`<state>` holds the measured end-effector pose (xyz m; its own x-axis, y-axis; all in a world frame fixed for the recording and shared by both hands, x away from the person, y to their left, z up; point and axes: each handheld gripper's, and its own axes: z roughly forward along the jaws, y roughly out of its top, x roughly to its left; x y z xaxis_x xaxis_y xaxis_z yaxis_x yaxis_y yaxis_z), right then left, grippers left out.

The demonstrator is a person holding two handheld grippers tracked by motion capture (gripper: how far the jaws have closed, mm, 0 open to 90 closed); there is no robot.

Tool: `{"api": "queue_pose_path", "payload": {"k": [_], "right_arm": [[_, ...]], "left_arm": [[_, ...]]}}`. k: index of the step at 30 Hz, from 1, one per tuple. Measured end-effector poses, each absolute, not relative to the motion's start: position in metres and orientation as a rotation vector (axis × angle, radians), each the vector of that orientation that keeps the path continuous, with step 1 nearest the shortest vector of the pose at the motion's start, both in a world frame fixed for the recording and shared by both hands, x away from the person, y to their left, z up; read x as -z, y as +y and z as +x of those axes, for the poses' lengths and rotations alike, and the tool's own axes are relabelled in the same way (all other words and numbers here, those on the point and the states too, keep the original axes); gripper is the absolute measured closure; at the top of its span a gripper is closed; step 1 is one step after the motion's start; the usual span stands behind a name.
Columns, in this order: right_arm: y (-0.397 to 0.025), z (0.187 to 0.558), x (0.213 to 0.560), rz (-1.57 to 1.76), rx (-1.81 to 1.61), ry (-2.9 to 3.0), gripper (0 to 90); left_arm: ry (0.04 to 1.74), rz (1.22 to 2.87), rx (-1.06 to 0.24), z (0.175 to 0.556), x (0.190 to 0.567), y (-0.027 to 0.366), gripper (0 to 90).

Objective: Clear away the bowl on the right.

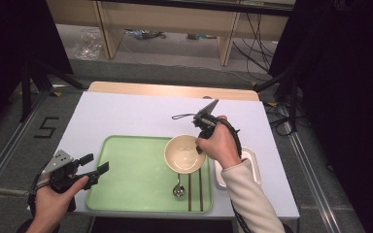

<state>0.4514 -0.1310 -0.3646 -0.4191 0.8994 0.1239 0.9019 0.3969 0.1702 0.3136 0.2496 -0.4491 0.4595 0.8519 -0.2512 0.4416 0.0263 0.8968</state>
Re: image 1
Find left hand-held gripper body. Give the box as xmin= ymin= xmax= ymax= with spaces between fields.
xmin=42 ymin=149 xmax=88 ymax=194

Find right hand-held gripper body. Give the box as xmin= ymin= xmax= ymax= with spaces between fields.
xmin=192 ymin=99 xmax=220 ymax=140

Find cream bowl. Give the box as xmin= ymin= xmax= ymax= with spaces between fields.
xmin=163 ymin=134 xmax=207 ymax=175

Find green tray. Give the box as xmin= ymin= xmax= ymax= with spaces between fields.
xmin=85 ymin=134 xmax=214 ymax=215

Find metal spoon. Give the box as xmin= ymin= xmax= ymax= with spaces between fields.
xmin=172 ymin=173 xmax=186 ymax=198

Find white square dish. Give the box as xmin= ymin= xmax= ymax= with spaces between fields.
xmin=214 ymin=147 xmax=262 ymax=189

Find person's right hand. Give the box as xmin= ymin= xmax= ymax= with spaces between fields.
xmin=195 ymin=115 xmax=242 ymax=170

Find person's left hand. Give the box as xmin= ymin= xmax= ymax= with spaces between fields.
xmin=28 ymin=175 xmax=89 ymax=229

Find white table sheet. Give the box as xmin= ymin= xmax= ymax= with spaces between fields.
xmin=55 ymin=90 xmax=300 ymax=221

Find black tripod stand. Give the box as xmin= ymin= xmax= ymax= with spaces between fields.
xmin=18 ymin=59 xmax=86 ymax=123
xmin=255 ymin=64 xmax=300 ymax=133

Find blue bundle on floor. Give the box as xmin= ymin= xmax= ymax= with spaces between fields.
xmin=124 ymin=28 xmax=168 ymax=41

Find light wooden desk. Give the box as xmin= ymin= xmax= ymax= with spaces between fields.
xmin=45 ymin=0 xmax=295 ymax=67

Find clear plastic bag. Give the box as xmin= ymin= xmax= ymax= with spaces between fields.
xmin=72 ymin=28 xmax=103 ymax=61

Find black curtain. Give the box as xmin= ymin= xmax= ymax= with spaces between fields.
xmin=0 ymin=0 xmax=74 ymax=147
xmin=268 ymin=0 xmax=373 ymax=233

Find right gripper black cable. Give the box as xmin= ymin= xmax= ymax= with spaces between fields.
xmin=218 ymin=116 xmax=252 ymax=233

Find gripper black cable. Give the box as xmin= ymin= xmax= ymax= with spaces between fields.
xmin=27 ymin=166 xmax=77 ymax=221
xmin=218 ymin=116 xmax=252 ymax=233

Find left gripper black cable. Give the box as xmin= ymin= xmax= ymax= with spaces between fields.
xmin=27 ymin=166 xmax=77 ymax=221

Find metal floor rail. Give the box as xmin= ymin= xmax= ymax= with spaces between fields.
xmin=0 ymin=91 xmax=51 ymax=198
xmin=278 ymin=106 xmax=343 ymax=233

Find black floor cables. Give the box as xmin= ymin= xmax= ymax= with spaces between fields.
xmin=265 ymin=101 xmax=300 ymax=137

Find hanging black cables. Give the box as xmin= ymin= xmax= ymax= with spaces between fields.
xmin=232 ymin=13 xmax=278 ymax=74

